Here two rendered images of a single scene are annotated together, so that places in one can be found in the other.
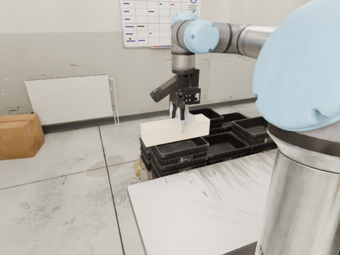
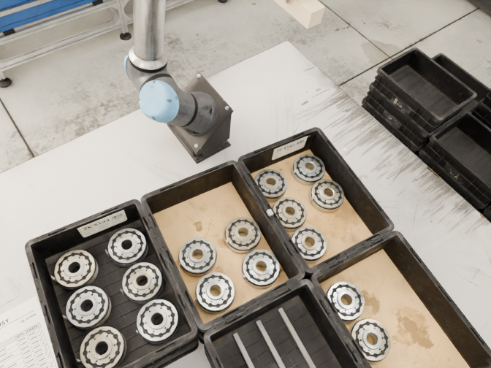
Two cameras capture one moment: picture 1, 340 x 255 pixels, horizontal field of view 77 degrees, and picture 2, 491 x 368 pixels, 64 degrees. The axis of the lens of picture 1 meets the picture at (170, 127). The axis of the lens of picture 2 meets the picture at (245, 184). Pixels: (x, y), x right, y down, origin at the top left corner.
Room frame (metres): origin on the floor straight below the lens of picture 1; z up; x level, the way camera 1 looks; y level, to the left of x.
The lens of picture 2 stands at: (0.12, -1.13, 1.88)
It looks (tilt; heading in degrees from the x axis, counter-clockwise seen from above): 59 degrees down; 66
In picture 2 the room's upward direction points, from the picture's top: 9 degrees clockwise
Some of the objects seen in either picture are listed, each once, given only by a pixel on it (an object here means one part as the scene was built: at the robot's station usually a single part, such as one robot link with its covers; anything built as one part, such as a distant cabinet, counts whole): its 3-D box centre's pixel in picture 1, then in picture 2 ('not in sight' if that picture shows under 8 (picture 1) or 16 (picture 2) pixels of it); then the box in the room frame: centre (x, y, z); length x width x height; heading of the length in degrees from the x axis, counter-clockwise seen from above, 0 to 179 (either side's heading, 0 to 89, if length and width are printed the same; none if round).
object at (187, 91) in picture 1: (184, 86); not in sight; (0.69, -0.05, 1.23); 0.09 x 0.08 x 0.12; 111
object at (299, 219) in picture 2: not in sight; (289, 212); (0.48, -0.69, 0.86); 0.10 x 0.10 x 0.01
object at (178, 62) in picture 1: (182, 61); not in sight; (0.69, -0.04, 1.31); 0.08 x 0.08 x 0.05
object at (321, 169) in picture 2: not in sight; (309, 167); (0.59, -0.56, 0.86); 0.10 x 0.10 x 0.01
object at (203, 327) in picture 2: not in sight; (220, 236); (0.25, -0.74, 0.92); 0.40 x 0.30 x 0.02; 102
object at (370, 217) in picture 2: not in sight; (308, 201); (0.54, -0.68, 0.87); 0.40 x 0.30 x 0.11; 102
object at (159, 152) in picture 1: (177, 163); (406, 112); (1.46, -0.07, 0.37); 0.40 x 0.30 x 0.45; 111
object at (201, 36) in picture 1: (203, 37); not in sight; (0.60, -0.09, 1.39); 0.11 x 0.11 x 0.08; 16
